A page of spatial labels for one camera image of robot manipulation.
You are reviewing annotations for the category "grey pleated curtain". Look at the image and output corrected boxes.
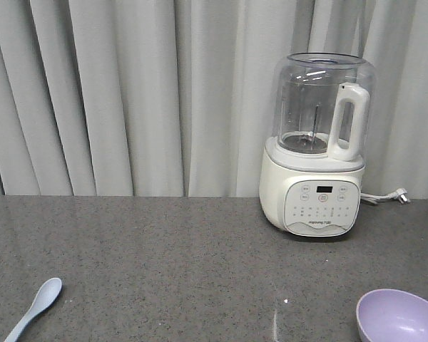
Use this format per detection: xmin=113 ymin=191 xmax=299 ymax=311
xmin=0 ymin=1 xmax=428 ymax=199

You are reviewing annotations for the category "white blender with clear jar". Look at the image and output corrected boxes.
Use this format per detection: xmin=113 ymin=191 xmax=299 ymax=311
xmin=259 ymin=53 xmax=376 ymax=238

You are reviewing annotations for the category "white blender power cord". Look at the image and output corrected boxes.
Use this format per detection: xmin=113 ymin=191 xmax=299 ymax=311
xmin=359 ymin=187 xmax=412 ymax=207

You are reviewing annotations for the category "purple plastic bowl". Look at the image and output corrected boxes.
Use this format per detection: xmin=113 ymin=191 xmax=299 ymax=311
xmin=356 ymin=289 xmax=428 ymax=341

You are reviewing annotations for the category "light blue plastic spoon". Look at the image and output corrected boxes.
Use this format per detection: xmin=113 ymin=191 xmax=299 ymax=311
xmin=4 ymin=277 xmax=62 ymax=342

